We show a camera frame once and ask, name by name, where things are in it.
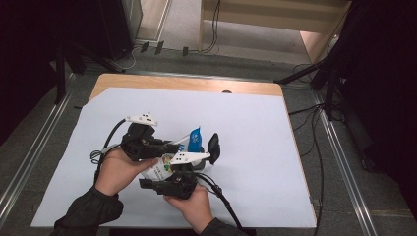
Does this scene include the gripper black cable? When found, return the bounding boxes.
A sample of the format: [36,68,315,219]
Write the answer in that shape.
[193,171,245,230]
[89,118,127,185]

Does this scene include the hanging black cables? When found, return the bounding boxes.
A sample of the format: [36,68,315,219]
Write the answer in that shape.
[200,0,221,54]

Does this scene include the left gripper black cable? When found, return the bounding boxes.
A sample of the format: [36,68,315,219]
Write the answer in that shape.
[89,118,127,185]

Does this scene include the grey metal cabinet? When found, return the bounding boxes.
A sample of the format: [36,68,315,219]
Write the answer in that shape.
[121,0,144,43]

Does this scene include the black upright stand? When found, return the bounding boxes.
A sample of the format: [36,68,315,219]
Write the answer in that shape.
[53,42,68,105]

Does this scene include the black tripod stand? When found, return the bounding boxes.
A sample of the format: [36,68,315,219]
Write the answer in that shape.
[274,48,348,122]

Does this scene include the light wooden shelf unit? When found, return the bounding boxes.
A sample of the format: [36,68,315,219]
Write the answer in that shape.
[198,0,353,65]

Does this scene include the blue and white pouch bag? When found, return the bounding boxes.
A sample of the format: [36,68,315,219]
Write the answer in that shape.
[140,126,204,182]

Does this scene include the black curtain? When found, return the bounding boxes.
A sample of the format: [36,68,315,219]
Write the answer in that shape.
[0,0,132,146]
[328,0,417,220]

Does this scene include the person's left hand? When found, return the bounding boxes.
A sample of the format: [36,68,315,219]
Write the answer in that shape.
[94,147,159,197]

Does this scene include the white floor cable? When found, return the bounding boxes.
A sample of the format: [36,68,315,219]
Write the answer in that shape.
[109,45,142,72]

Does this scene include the clear jar with black lid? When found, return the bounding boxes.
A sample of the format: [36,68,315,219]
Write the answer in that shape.
[193,132,221,172]

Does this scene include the metal floor rail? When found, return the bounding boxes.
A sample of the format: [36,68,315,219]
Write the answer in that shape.
[313,91,378,236]
[0,73,75,227]

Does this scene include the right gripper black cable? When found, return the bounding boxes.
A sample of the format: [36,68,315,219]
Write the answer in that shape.
[193,171,245,230]

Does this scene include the white table sheet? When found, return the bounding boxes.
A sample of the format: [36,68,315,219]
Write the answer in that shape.
[30,87,318,229]

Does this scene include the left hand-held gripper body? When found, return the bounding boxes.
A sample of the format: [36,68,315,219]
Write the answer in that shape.
[121,112,165,162]

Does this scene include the person's right hand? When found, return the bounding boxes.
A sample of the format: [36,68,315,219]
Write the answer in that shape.
[163,184,214,234]

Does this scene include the black floor cables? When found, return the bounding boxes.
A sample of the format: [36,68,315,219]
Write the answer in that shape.
[288,102,328,236]

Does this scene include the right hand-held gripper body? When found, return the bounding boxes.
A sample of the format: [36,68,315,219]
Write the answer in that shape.
[153,150,210,201]

